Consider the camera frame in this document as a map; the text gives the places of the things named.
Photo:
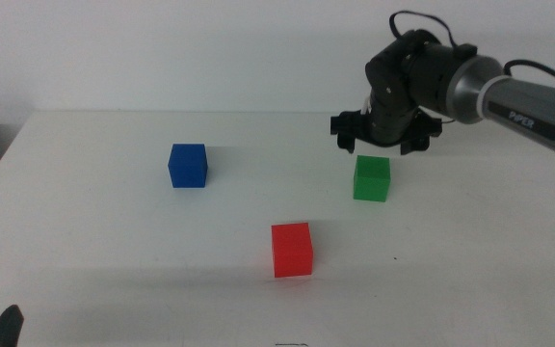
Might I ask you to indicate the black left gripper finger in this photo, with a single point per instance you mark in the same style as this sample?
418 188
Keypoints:
7 330

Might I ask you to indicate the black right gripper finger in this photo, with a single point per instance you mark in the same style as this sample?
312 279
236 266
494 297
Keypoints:
350 126
422 129

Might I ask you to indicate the green cube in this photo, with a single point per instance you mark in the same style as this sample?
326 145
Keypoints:
371 180

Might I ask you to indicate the blue cube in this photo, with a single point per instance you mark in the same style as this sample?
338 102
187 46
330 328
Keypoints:
187 166

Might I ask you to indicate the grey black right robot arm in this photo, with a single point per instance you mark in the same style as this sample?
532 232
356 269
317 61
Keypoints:
513 103

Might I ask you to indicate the red cube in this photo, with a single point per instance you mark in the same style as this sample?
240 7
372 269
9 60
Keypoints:
292 253

